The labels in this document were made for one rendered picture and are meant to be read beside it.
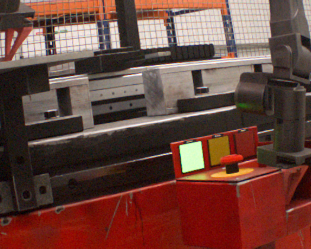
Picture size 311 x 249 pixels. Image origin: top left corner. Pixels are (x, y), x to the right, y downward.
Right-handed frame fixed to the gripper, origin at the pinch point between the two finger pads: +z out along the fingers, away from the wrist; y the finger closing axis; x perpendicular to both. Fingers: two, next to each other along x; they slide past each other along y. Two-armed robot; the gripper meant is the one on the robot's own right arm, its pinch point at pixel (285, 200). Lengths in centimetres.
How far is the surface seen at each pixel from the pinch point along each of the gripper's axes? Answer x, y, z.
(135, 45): -53, 114, -18
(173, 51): -39, 78, -18
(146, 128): 13.7, 21.3, -11.2
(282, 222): 5.1, -4.3, 2.0
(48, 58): 40.0, 9.7, -25.9
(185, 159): 12.1, 13.1, -7.1
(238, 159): 9.5, 2.9, -8.4
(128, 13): -51, 116, -29
